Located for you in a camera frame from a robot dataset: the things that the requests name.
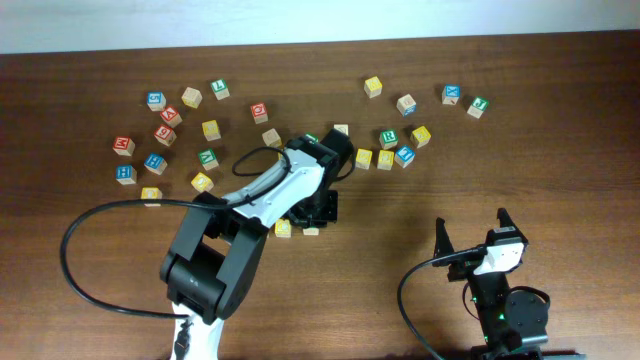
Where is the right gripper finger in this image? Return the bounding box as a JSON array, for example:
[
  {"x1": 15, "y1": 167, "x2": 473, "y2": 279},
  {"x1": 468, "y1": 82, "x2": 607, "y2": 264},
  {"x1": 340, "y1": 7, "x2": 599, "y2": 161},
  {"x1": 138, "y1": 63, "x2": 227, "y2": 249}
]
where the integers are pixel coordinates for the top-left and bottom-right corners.
[
  {"x1": 495, "y1": 208, "x2": 521, "y2": 234},
  {"x1": 433, "y1": 217, "x2": 455, "y2": 266}
]

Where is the green r block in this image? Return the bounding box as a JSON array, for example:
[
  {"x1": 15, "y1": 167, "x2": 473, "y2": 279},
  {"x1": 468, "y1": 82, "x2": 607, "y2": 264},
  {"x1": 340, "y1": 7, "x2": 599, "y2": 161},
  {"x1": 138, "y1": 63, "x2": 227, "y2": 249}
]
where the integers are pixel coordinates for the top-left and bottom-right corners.
[
  {"x1": 303, "y1": 227, "x2": 319, "y2": 236},
  {"x1": 379, "y1": 129, "x2": 399, "y2": 150}
]

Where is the yellow C block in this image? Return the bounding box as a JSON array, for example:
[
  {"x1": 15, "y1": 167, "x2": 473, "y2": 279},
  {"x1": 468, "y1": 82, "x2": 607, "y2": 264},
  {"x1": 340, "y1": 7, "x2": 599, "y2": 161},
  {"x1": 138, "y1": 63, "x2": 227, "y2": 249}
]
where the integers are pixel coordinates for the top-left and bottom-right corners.
[{"x1": 274, "y1": 219, "x2": 292, "y2": 238}]

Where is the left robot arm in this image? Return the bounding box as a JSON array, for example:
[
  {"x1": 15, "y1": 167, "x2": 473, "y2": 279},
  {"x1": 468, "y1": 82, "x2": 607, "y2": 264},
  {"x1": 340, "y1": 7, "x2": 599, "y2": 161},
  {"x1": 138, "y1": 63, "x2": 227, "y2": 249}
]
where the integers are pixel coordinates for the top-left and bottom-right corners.
[{"x1": 160, "y1": 130, "x2": 354, "y2": 359}]

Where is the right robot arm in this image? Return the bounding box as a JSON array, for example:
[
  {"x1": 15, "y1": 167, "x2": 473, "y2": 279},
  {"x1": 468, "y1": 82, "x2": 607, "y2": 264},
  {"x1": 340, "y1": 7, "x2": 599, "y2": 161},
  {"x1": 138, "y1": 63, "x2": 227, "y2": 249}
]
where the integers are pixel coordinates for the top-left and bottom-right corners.
[{"x1": 434, "y1": 208, "x2": 586, "y2": 360}]

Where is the plain wood block upright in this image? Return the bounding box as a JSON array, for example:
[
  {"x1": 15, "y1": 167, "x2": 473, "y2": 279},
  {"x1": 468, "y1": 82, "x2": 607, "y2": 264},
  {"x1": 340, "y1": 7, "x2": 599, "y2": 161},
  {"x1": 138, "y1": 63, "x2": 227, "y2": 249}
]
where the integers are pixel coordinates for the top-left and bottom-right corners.
[{"x1": 334, "y1": 124, "x2": 349, "y2": 135}]

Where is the green Z block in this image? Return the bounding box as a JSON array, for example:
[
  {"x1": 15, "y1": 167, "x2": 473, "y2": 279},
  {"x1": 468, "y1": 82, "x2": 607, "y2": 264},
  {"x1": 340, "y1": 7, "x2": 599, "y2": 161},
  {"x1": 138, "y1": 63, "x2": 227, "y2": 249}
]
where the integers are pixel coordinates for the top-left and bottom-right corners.
[{"x1": 305, "y1": 133, "x2": 319, "y2": 142}]

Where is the yellow block right pair left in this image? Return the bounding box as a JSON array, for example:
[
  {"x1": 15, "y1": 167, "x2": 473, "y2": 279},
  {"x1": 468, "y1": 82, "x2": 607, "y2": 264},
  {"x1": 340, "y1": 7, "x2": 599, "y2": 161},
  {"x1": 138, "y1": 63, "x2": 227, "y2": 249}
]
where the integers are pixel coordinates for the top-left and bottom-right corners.
[{"x1": 355, "y1": 148, "x2": 373, "y2": 170}]

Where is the yellow block pair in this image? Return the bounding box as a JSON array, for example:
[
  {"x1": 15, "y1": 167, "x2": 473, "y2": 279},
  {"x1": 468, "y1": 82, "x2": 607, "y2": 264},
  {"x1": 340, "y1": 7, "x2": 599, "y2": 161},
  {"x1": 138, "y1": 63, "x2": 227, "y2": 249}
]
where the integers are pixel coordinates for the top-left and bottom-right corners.
[
  {"x1": 355, "y1": 148, "x2": 373, "y2": 170},
  {"x1": 377, "y1": 150, "x2": 394, "y2": 171}
]

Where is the plain wood block centre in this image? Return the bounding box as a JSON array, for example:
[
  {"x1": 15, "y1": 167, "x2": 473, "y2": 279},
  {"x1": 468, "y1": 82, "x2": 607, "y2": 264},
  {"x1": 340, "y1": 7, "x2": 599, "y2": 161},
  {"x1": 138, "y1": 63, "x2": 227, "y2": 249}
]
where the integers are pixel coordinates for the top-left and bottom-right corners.
[{"x1": 262, "y1": 128, "x2": 283, "y2": 148}]

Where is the blue I block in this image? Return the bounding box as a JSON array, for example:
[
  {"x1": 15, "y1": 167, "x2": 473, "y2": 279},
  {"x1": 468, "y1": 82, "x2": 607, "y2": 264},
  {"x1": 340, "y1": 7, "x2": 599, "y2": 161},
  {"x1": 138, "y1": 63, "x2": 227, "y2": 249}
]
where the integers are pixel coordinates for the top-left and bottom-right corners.
[{"x1": 394, "y1": 145, "x2": 415, "y2": 168}]

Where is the yellow block top right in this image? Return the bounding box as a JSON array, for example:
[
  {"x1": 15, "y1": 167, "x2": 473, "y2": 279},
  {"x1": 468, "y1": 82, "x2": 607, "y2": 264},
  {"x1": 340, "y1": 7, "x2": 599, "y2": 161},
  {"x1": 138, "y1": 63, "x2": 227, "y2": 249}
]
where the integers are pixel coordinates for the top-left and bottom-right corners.
[{"x1": 364, "y1": 76, "x2": 383, "y2": 98}]

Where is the wood block blue side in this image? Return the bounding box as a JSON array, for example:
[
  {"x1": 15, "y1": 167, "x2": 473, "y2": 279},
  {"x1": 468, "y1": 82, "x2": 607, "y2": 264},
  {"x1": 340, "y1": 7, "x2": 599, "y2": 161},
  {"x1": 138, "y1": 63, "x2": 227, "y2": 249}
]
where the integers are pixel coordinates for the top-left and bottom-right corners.
[{"x1": 396, "y1": 94, "x2": 417, "y2": 116}]

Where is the red Q block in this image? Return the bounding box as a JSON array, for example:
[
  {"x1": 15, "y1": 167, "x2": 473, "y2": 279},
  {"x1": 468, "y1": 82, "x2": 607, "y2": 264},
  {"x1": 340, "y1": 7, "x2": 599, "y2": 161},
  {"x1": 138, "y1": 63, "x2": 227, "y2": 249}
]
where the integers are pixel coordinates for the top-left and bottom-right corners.
[{"x1": 250, "y1": 103, "x2": 268, "y2": 124}]

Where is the yellow M block right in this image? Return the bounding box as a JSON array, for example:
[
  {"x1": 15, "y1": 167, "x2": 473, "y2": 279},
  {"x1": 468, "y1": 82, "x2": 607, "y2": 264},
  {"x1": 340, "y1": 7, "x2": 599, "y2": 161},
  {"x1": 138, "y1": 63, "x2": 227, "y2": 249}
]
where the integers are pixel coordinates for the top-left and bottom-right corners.
[{"x1": 411, "y1": 126, "x2": 431, "y2": 148}]

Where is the green J block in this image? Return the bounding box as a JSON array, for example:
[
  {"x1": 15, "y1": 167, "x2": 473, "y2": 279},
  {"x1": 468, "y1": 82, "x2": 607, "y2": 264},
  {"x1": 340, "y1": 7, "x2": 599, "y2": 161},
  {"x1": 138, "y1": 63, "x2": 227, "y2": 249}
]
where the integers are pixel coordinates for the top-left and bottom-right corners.
[{"x1": 467, "y1": 97, "x2": 489, "y2": 119}]

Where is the yellow block centre left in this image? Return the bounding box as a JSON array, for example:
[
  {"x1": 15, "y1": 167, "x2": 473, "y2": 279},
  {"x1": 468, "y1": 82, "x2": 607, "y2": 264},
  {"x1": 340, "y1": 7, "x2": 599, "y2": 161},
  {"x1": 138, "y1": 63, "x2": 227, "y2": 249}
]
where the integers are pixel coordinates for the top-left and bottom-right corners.
[{"x1": 202, "y1": 120, "x2": 221, "y2": 141}]

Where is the blue X block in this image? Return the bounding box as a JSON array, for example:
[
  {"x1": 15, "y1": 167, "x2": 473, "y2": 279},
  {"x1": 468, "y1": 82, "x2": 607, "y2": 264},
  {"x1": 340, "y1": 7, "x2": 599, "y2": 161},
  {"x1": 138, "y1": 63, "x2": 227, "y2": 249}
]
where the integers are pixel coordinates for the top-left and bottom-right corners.
[{"x1": 441, "y1": 84, "x2": 461, "y2": 105}]

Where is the green V block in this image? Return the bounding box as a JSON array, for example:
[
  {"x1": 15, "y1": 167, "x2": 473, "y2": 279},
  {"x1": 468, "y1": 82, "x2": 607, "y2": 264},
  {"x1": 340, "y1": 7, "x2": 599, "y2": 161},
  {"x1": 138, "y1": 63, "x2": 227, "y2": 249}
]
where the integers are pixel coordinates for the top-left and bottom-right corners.
[{"x1": 198, "y1": 149, "x2": 219, "y2": 170}]

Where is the green L block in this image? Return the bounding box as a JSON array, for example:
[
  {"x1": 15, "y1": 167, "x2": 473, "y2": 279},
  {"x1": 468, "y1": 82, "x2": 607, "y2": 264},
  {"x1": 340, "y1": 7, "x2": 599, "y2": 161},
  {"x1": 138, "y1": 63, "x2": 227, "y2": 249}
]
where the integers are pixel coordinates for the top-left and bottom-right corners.
[{"x1": 211, "y1": 79, "x2": 230, "y2": 100}]

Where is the yellow O block tilted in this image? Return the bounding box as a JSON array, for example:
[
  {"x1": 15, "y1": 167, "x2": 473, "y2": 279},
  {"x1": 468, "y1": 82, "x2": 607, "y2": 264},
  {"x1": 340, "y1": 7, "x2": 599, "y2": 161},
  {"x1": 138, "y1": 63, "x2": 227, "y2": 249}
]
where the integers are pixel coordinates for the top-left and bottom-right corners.
[{"x1": 191, "y1": 172, "x2": 214, "y2": 193}]

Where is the plain wood yellow-side block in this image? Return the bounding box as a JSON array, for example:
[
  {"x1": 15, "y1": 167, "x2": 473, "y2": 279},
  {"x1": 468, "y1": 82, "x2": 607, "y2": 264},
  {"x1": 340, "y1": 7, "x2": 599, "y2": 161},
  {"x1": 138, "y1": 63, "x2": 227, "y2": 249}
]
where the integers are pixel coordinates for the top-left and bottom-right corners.
[{"x1": 181, "y1": 87, "x2": 203, "y2": 109}]

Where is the red A block upper left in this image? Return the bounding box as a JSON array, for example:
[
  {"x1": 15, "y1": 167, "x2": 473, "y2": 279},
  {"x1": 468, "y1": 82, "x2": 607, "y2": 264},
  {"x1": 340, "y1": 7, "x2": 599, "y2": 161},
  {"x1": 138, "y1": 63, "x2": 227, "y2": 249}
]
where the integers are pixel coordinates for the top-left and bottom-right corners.
[{"x1": 160, "y1": 105, "x2": 183, "y2": 128}]

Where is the red 6 block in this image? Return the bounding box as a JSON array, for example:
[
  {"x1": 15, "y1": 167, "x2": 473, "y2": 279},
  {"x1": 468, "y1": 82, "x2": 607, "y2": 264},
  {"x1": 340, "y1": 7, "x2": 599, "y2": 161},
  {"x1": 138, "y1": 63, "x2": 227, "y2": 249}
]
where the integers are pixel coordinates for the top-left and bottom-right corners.
[{"x1": 154, "y1": 125, "x2": 177, "y2": 147}]

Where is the blue H block tilted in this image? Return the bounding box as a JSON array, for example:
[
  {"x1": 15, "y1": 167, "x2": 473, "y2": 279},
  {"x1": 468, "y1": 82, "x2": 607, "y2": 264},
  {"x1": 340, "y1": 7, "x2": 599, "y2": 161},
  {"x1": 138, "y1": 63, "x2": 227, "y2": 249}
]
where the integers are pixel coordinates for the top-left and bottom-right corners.
[{"x1": 144, "y1": 153, "x2": 167, "y2": 175}]

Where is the blue S block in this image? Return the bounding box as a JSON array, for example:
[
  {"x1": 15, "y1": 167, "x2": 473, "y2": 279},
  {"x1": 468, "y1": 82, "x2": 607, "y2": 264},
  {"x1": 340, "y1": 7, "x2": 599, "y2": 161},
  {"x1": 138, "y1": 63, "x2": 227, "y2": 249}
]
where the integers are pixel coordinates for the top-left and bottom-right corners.
[{"x1": 146, "y1": 92, "x2": 167, "y2": 112}]

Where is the yellow O block far left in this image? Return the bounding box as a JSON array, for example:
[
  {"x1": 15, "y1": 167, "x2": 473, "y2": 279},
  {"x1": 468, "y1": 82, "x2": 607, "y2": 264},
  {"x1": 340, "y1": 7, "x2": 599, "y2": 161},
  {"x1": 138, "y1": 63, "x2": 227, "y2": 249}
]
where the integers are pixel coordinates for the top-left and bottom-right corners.
[{"x1": 140, "y1": 187, "x2": 163, "y2": 207}]

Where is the blue H block left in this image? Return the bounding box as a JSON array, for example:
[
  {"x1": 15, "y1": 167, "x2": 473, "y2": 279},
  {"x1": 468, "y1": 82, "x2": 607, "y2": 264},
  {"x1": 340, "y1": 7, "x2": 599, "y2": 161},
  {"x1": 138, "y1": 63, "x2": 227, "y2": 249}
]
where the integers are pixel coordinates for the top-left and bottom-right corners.
[{"x1": 116, "y1": 165, "x2": 137, "y2": 185}]

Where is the red M block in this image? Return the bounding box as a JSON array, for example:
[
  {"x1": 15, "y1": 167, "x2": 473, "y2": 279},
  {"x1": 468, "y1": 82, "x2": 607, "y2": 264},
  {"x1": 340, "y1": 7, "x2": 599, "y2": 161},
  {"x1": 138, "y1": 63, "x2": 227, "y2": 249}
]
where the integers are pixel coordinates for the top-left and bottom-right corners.
[{"x1": 112, "y1": 136, "x2": 135, "y2": 156}]

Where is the right black cable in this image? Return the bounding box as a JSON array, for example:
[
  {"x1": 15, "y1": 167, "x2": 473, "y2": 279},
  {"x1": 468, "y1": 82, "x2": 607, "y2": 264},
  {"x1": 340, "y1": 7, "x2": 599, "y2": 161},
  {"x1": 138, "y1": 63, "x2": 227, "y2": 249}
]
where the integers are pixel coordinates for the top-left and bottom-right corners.
[{"x1": 397, "y1": 248, "x2": 489, "y2": 360}]

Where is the black cable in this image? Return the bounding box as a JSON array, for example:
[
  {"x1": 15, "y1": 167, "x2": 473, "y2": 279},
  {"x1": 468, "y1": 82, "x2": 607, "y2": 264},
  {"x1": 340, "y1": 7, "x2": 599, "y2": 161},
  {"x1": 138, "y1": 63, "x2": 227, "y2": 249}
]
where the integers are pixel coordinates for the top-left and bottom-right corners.
[
  {"x1": 59, "y1": 146, "x2": 294, "y2": 360},
  {"x1": 397, "y1": 248, "x2": 489, "y2": 360}
]

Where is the left black cable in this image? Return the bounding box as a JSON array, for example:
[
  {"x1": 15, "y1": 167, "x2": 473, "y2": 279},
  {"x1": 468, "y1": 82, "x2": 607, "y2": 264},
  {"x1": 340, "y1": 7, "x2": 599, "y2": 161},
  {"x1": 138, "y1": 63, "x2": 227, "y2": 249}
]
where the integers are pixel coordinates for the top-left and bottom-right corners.
[{"x1": 59, "y1": 146, "x2": 294, "y2": 360}]

